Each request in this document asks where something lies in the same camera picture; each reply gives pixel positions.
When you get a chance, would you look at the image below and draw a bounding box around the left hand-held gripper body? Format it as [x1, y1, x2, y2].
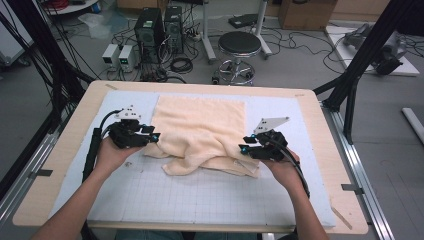
[108, 104, 150, 150]

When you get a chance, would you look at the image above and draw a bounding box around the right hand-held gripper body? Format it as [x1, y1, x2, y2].
[248, 116, 290, 163]

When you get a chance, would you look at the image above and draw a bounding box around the cream towel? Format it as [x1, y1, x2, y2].
[143, 95, 261, 179]

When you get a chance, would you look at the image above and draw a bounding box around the person's left hand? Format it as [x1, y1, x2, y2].
[94, 134, 144, 179]

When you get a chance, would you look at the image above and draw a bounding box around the person's right hand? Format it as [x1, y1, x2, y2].
[263, 148, 301, 191]

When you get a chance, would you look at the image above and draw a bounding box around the white gridded mat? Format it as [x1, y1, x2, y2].
[48, 89, 337, 228]

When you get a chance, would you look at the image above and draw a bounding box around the white power supply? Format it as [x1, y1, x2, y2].
[118, 44, 138, 73]
[101, 43, 120, 66]

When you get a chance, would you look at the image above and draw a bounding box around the black round stool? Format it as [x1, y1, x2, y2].
[211, 30, 263, 87]

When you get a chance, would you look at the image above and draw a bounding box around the thin wooden strip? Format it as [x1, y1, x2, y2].
[329, 205, 353, 231]

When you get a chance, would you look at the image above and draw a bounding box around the large black computer tower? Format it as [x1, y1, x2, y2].
[134, 7, 167, 64]

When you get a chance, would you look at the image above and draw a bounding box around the slim black computer tower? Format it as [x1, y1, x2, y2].
[164, 5, 185, 55]

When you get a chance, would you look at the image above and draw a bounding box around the white stand leg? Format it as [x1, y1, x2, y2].
[251, 0, 273, 59]
[199, 0, 218, 64]

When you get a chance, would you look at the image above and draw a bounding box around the clear plastic bag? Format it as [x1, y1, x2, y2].
[78, 11, 129, 39]

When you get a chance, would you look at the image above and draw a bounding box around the flat black device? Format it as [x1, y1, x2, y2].
[228, 13, 259, 29]

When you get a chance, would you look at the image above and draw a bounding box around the white floor board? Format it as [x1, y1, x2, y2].
[324, 24, 421, 78]

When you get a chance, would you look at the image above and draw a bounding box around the cardboard box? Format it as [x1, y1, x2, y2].
[278, 0, 338, 32]

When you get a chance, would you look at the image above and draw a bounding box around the round white table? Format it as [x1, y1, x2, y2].
[43, 0, 101, 16]

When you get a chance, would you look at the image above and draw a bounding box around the white tube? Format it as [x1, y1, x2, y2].
[401, 107, 424, 145]

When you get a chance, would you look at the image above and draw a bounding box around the grey machine part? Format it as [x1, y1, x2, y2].
[343, 22, 408, 76]

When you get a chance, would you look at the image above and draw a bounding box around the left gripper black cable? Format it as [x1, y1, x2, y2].
[79, 109, 124, 240]

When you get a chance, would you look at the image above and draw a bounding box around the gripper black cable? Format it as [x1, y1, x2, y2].
[266, 138, 311, 199]
[79, 109, 124, 240]

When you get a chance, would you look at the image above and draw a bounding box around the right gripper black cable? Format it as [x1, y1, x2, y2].
[266, 138, 311, 199]

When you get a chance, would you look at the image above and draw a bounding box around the coiled black cable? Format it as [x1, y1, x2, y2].
[169, 57, 194, 74]

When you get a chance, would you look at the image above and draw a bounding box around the aluminium rail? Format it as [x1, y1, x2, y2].
[0, 133, 59, 228]
[321, 101, 396, 240]

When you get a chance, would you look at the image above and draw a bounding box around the black metal frame post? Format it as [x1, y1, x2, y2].
[6, 0, 96, 134]
[313, 0, 418, 146]

